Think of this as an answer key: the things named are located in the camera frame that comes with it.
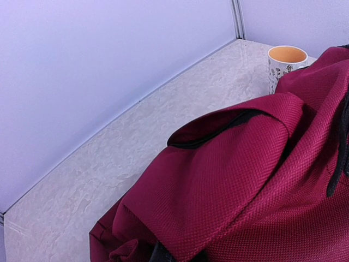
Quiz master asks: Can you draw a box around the dark red student backpack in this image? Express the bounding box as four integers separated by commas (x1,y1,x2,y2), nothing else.
89,45,348,261

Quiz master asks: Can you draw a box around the white floral mug orange inside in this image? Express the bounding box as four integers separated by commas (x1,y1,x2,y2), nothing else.
268,45,308,94

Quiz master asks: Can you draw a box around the aluminium corner post left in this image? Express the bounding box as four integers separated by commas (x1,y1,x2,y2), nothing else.
231,0,246,40

